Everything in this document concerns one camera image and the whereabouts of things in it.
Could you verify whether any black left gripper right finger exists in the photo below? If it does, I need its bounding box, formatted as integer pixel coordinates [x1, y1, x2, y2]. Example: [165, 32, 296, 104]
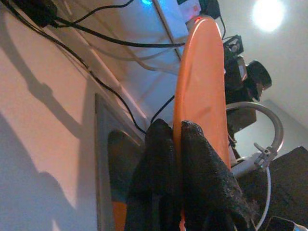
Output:
[180, 120, 259, 231]

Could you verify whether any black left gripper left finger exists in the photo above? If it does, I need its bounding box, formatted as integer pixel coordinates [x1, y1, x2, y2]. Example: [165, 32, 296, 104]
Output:
[126, 118, 183, 231]

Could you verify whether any orange plastic plate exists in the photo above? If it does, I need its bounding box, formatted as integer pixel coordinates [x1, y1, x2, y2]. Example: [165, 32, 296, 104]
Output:
[172, 14, 233, 231]

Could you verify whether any stainless steel sink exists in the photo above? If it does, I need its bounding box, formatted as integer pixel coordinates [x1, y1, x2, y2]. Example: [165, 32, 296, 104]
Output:
[94, 92, 151, 231]

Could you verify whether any dark cabinet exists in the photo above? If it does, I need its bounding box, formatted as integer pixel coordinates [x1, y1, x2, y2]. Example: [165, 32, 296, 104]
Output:
[237, 146, 308, 231]

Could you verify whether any chrome faucet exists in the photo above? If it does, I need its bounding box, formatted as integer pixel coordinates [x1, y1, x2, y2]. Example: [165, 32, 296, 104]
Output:
[226, 101, 284, 179]

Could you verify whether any black device with white labels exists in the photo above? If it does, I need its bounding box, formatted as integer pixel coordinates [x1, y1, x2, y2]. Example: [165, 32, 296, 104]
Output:
[177, 0, 221, 22]

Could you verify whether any round ceiling light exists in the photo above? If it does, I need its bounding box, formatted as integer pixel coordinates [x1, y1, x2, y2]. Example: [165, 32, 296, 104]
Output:
[251, 0, 286, 32]

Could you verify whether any black power adapter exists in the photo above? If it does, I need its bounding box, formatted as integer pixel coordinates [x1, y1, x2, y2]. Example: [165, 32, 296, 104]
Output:
[13, 0, 60, 28]

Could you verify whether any thin white cable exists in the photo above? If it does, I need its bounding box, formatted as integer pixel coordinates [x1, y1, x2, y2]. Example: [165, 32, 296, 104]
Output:
[255, 167, 272, 231]

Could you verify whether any black cable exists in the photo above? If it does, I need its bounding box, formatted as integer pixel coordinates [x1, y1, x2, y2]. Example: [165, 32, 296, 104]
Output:
[151, 95, 176, 124]
[54, 18, 186, 48]
[0, 0, 148, 134]

